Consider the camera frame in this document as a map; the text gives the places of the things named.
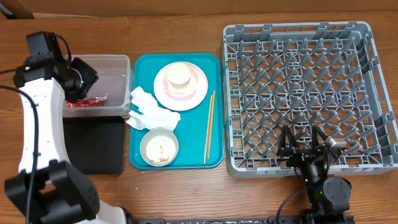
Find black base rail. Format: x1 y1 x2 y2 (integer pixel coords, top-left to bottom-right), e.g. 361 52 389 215
137 215 355 224

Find pink large plate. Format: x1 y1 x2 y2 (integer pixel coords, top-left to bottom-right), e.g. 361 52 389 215
154 62 208 111

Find wooden chopstick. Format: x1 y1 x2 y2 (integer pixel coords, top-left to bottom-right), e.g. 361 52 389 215
203 95 213 165
207 90 215 159

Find rice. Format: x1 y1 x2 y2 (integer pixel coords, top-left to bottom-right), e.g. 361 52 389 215
146 136 177 166

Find black plastic tray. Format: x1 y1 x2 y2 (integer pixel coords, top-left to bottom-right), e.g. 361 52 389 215
63 116 125 175

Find white paper cup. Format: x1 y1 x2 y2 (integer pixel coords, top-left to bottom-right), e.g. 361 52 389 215
166 62 192 86

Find left wooden chopstick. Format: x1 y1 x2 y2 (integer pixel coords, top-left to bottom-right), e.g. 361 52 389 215
203 95 213 165

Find right wooden chopstick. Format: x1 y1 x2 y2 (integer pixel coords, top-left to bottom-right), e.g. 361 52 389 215
207 90 215 159

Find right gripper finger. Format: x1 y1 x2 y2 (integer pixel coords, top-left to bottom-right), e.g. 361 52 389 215
312 124 327 149
278 125 299 151

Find clear plastic bin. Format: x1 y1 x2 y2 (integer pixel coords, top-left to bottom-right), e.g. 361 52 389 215
63 54 133 118

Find teal plastic tray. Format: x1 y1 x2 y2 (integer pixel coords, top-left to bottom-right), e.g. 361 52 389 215
132 53 224 169

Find pink small plate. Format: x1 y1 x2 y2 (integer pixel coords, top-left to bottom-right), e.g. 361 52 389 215
163 68 198 98

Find red snack wrapper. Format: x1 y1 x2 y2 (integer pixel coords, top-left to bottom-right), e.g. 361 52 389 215
67 96 107 108

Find cardboard backdrop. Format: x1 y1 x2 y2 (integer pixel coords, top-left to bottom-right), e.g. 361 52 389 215
1 0 397 19

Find grey dishwasher rack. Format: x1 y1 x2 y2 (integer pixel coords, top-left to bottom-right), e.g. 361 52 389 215
222 21 397 178

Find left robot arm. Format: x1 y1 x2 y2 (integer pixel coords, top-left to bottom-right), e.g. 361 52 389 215
4 57 135 223

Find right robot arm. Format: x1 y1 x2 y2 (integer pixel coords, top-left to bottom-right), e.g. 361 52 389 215
275 124 354 223

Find grey bowl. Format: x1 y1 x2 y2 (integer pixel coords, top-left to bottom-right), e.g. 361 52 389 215
140 128 179 167

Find white napkin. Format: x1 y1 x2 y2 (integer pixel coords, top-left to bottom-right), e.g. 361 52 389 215
126 86 181 131

